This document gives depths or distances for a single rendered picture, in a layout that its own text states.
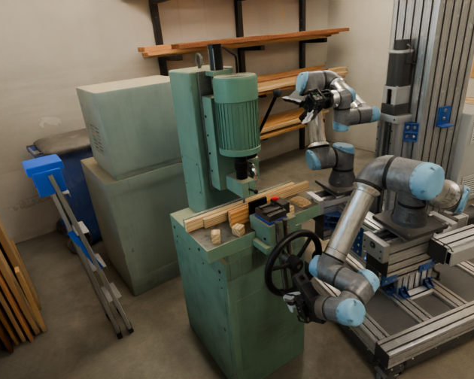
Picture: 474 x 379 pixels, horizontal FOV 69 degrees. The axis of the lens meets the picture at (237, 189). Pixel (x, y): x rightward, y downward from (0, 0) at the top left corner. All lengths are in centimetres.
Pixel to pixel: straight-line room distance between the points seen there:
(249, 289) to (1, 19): 284
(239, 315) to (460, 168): 128
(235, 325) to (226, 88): 102
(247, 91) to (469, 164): 121
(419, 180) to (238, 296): 87
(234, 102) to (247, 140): 16
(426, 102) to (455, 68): 19
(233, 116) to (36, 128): 248
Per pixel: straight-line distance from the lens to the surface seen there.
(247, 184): 148
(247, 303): 163
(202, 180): 164
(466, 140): 198
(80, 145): 300
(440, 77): 180
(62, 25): 357
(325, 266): 120
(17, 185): 367
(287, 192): 171
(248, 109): 136
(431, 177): 120
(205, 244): 139
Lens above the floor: 166
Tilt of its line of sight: 25 degrees down
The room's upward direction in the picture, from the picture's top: 5 degrees counter-clockwise
